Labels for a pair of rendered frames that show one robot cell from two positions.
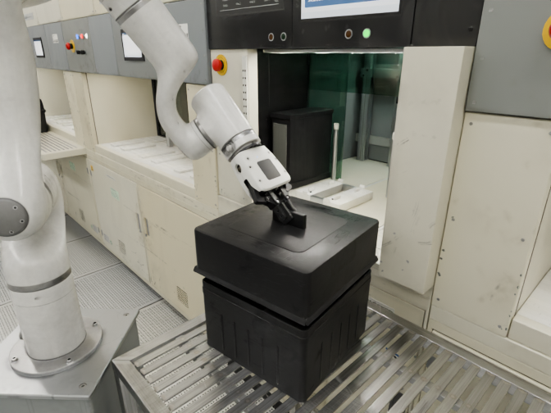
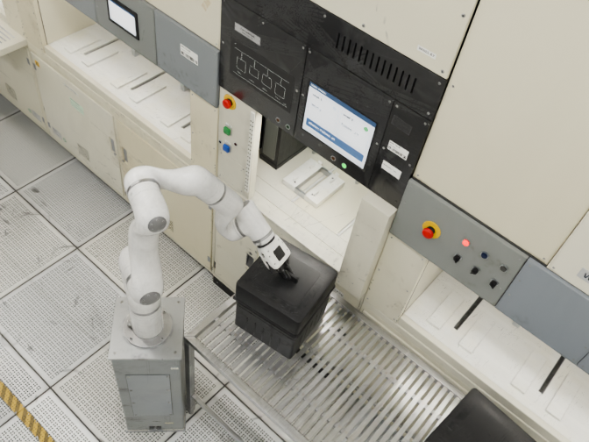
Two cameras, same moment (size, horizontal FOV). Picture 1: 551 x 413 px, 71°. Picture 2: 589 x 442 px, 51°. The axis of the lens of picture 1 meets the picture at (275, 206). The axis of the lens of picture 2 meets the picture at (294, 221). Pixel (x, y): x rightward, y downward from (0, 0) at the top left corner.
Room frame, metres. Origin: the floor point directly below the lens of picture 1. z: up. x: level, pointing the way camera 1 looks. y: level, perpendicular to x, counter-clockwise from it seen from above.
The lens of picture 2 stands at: (-0.55, 0.30, 2.97)
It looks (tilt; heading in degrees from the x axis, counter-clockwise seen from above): 50 degrees down; 346
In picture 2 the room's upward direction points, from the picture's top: 11 degrees clockwise
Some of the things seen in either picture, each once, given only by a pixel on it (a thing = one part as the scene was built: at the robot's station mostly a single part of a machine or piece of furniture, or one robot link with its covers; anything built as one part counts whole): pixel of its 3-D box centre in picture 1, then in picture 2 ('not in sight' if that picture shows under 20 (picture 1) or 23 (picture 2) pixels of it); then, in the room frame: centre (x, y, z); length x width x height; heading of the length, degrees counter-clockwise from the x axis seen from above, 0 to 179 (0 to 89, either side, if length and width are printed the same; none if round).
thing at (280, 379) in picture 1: (288, 306); (282, 306); (0.74, -0.03, 0.85); 0.28 x 0.28 x 0.17; 52
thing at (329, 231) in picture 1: (289, 238); (287, 282); (0.74, -0.03, 1.02); 0.29 x 0.29 x 0.13; 52
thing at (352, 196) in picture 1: (334, 192); (313, 181); (1.38, -0.22, 0.89); 0.22 x 0.21 x 0.04; 133
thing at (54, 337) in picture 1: (49, 311); (146, 314); (0.71, 0.50, 0.85); 0.19 x 0.19 x 0.18
